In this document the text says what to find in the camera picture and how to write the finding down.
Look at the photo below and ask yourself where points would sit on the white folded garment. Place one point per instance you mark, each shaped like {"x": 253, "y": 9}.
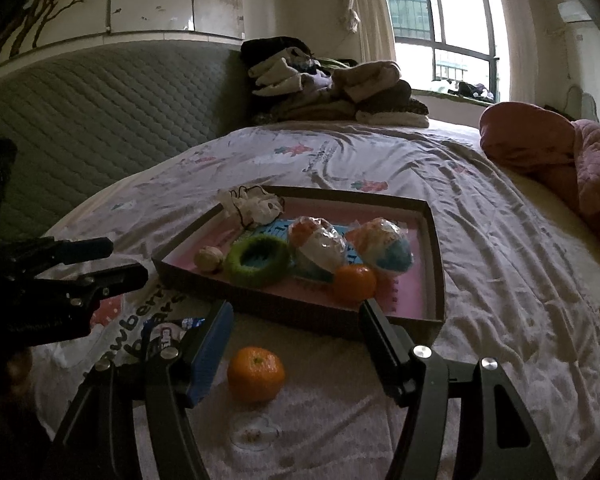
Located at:
{"x": 395, "y": 120}

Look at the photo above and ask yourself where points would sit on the pink quilt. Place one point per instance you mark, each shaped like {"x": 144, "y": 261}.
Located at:
{"x": 540, "y": 145}

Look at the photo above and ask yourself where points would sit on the white air conditioner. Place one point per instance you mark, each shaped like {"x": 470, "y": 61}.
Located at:
{"x": 575, "y": 12}

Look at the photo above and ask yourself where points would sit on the cream garment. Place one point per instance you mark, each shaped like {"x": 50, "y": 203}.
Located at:
{"x": 275, "y": 72}

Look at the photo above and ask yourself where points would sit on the shallow cardboard box tray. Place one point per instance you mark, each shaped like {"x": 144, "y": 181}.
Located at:
{"x": 260, "y": 300}

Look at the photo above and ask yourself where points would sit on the dark brown folded garment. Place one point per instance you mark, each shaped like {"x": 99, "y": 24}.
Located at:
{"x": 385, "y": 97}

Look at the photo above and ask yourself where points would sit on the tan folded towel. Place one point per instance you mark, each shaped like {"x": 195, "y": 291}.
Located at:
{"x": 370, "y": 77}

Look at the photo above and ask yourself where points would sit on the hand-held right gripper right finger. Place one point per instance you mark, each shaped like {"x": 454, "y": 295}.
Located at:
{"x": 385, "y": 355}

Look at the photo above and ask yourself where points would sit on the sheer white scrunchie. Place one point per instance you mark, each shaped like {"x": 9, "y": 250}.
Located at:
{"x": 260, "y": 207}

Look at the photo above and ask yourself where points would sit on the black garment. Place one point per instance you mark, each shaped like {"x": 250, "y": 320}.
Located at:
{"x": 270, "y": 47}

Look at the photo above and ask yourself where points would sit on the person's left forearm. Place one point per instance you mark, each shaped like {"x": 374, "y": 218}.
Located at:
{"x": 5, "y": 420}

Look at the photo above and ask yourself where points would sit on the white rounded object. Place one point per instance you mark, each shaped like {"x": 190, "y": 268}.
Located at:
{"x": 582, "y": 102}

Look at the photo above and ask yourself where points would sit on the clear plastic piece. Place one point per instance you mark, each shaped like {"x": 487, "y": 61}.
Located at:
{"x": 255, "y": 432}

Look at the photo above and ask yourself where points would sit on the tree-print wall panel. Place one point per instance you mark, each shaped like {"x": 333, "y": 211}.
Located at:
{"x": 155, "y": 0}

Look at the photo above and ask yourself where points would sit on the dark cloth bundle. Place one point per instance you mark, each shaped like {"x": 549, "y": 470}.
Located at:
{"x": 472, "y": 89}

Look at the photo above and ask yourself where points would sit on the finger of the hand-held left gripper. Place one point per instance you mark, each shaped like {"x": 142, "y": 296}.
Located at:
{"x": 85, "y": 250}
{"x": 120, "y": 276}

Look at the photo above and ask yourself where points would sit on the orange mandarin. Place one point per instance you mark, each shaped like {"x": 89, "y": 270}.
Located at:
{"x": 355, "y": 284}
{"x": 256, "y": 374}

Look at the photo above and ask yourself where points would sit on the tied beige curtain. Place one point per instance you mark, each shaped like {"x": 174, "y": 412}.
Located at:
{"x": 367, "y": 10}

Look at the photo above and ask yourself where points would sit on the candy orange white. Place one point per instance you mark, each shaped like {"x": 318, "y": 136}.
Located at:
{"x": 315, "y": 250}

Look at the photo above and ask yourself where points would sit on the window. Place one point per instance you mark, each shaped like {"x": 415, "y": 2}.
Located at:
{"x": 455, "y": 25}

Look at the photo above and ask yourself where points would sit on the olive knitted garment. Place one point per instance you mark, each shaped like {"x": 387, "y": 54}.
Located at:
{"x": 305, "y": 110}

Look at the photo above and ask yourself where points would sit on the walnut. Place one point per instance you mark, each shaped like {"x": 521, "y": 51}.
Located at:
{"x": 209, "y": 259}

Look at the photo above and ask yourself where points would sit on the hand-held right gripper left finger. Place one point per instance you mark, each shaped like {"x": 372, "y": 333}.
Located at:
{"x": 212, "y": 355}

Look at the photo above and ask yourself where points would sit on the sheer white curtain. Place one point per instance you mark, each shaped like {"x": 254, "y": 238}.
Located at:
{"x": 512, "y": 35}

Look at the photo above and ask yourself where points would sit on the grey quilted headboard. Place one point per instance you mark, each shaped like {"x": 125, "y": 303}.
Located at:
{"x": 105, "y": 120}

